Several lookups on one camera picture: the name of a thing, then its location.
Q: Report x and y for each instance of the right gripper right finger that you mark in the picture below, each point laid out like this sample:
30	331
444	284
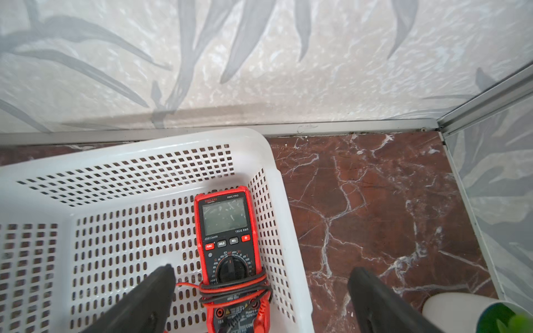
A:
378	309

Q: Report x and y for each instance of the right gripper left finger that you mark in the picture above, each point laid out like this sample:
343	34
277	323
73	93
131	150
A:
144	309

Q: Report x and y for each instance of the small red multimeter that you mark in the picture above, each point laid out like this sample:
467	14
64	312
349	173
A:
234	290

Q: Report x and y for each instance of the white plastic basket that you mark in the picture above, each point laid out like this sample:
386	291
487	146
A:
80	231

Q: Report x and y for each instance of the small potted pink flowers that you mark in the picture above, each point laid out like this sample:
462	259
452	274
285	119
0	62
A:
460	312

